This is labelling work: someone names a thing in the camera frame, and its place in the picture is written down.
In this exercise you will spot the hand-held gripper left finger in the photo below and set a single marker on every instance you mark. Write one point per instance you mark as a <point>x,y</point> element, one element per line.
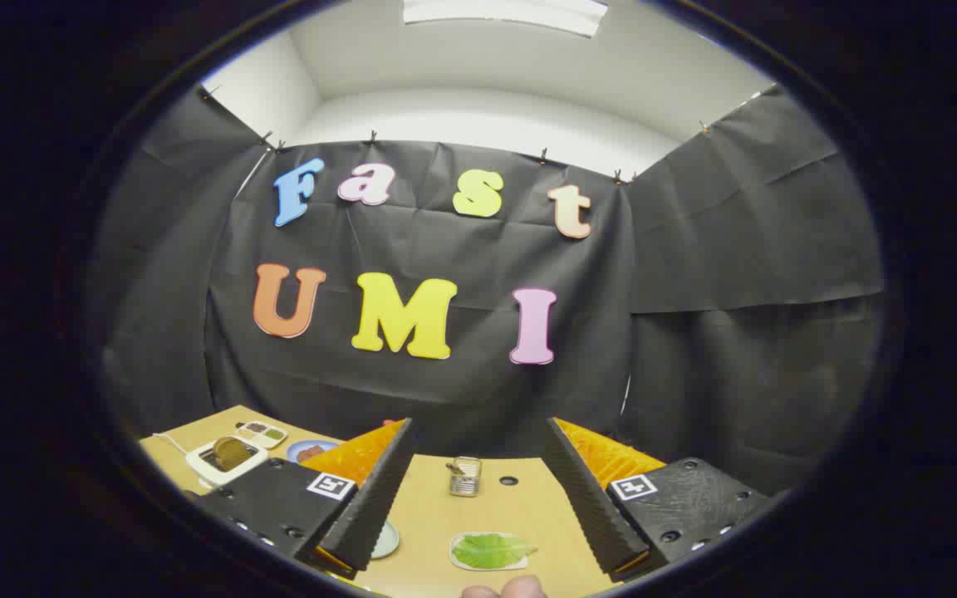
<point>375,507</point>

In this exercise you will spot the white seasoning tray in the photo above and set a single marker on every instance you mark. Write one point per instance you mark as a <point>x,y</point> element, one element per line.
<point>262,433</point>

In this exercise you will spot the ceiling light panel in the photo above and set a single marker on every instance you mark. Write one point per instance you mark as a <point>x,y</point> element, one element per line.
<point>503,12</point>

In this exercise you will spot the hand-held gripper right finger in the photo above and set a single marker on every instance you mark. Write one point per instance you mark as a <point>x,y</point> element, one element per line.
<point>586,507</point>

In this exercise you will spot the brown meat patty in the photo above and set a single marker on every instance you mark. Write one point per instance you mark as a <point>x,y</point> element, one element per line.
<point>310,453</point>

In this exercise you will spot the pale green round plate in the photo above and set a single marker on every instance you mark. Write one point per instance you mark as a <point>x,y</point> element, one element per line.
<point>385,540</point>

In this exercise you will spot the white toaster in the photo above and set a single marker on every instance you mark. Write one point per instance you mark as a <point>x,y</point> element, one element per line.
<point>204,469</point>

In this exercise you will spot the blue round plate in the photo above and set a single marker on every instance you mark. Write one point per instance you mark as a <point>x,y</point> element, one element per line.
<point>326,446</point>

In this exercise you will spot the dark toasted bread slice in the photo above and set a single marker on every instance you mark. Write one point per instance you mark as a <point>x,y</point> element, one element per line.
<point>229,453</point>

